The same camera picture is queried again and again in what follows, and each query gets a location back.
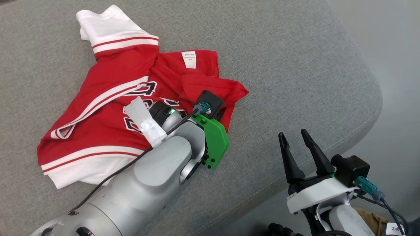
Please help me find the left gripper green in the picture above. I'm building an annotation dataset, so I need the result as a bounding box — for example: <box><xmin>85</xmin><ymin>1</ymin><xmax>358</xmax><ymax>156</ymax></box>
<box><xmin>190</xmin><ymin>113</ymin><xmax>230</xmax><ymax>170</ymax></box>

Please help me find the red jersey with white sleeves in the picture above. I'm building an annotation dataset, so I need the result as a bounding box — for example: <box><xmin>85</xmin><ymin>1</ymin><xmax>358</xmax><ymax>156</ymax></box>
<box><xmin>37</xmin><ymin>4</ymin><xmax>249</xmax><ymax>190</ymax></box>

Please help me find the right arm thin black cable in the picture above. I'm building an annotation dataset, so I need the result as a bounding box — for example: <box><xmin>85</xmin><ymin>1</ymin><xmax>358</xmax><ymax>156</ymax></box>
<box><xmin>353</xmin><ymin>190</ymin><xmax>409</xmax><ymax>230</ymax></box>

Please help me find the grey fabric sofa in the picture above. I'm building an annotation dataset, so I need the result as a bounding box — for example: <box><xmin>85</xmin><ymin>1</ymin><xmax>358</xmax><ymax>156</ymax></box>
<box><xmin>0</xmin><ymin>0</ymin><xmax>383</xmax><ymax>236</ymax></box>

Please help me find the brown fabric item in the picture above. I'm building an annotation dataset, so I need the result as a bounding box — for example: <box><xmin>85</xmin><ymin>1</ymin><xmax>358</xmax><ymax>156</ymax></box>
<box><xmin>354</xmin><ymin>206</ymin><xmax>390</xmax><ymax>236</ymax></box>

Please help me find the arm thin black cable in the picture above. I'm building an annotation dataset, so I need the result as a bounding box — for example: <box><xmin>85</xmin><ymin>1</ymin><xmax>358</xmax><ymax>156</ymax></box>
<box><xmin>353</xmin><ymin>190</ymin><xmax>409</xmax><ymax>230</ymax></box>
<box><xmin>68</xmin><ymin>108</ymin><xmax>200</xmax><ymax>213</ymax></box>

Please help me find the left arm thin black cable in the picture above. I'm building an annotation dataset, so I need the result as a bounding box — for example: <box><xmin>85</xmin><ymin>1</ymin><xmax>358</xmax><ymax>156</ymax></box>
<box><xmin>68</xmin><ymin>108</ymin><xmax>200</xmax><ymax>213</ymax></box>

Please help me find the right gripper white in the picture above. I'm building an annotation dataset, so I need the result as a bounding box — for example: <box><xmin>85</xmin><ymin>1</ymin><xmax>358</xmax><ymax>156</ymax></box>
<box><xmin>278</xmin><ymin>129</ymin><xmax>359</xmax><ymax>214</ymax></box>

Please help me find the black corrugated cable conduit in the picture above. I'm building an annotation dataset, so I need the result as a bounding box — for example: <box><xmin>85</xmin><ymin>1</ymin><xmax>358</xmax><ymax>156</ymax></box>
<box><xmin>267</xmin><ymin>223</ymin><xmax>304</xmax><ymax>236</ymax></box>

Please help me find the right cable white paper tag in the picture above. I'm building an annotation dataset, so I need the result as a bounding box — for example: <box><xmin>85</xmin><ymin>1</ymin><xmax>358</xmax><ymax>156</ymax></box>
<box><xmin>385</xmin><ymin>222</ymin><xmax>407</xmax><ymax>236</ymax></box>

